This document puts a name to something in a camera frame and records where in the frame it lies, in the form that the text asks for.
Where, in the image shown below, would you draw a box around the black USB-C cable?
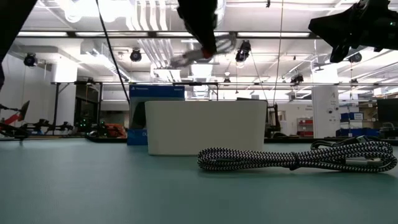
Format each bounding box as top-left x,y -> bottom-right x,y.
310,135 -> 386,151

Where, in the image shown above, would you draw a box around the red drawer shelf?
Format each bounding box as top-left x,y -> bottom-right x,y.
296,117 -> 315,138

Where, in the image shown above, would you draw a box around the black metal rack frame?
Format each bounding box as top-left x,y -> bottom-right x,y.
51,81 -> 103,135

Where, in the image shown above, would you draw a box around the orange background machine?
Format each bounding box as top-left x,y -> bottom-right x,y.
104,123 -> 127,139

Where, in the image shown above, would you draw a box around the black background monitor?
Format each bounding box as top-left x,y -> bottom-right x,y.
376,98 -> 398,124

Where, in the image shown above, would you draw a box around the white building pillar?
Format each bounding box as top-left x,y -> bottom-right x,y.
312,85 -> 341,139

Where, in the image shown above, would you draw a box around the white plastic bin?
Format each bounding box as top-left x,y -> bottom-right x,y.
144,100 -> 268,156

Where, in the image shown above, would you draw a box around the blue cardboard box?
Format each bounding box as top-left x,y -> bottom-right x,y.
126,85 -> 186,146

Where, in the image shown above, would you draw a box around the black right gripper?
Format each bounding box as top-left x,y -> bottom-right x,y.
308,0 -> 398,63

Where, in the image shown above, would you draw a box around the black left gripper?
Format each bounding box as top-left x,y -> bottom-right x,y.
177,0 -> 218,55

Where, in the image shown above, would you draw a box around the black ceiling spotlight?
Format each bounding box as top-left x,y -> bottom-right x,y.
290,73 -> 305,86
348,52 -> 363,64
234,40 -> 252,63
23,52 -> 39,68
129,48 -> 143,63

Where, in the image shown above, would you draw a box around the silver cable with red tie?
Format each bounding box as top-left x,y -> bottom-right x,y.
169,30 -> 238,69

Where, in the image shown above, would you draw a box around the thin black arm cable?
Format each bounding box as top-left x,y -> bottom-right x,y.
95,0 -> 131,105

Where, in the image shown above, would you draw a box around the thin hanging cable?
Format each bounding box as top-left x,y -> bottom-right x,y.
272,0 -> 285,106

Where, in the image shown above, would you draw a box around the blue storage bins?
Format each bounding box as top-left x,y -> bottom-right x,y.
335,112 -> 381,138

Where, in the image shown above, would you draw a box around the red and black background robot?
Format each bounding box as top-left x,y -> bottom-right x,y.
0,100 -> 32,141

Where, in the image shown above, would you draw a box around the grey cylindrical connector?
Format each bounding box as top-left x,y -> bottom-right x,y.
197,140 -> 398,174

